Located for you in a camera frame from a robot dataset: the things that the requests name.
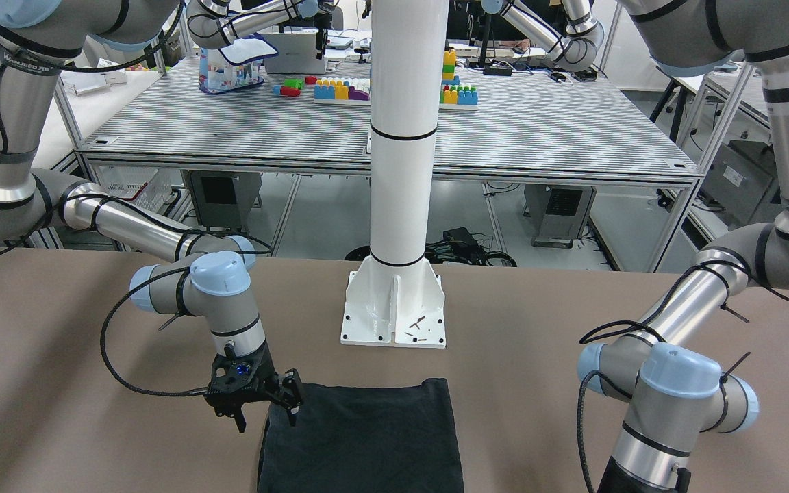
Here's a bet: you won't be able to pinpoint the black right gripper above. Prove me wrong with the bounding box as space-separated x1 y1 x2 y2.
203 342 305 433

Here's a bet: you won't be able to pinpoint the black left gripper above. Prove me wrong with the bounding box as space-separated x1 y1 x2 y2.
596 457 692 492

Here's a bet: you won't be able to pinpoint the black printed t-shirt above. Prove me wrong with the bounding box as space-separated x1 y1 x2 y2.
257 378 464 492

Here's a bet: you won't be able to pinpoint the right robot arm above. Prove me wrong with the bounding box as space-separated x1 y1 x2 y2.
0 1 305 431

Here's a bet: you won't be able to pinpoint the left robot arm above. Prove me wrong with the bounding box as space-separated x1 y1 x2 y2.
578 1 789 492

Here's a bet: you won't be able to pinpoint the colourful toy blocks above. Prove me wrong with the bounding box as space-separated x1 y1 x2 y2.
273 48 479 109

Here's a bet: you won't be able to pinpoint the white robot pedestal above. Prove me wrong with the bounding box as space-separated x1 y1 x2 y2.
340 1 448 349

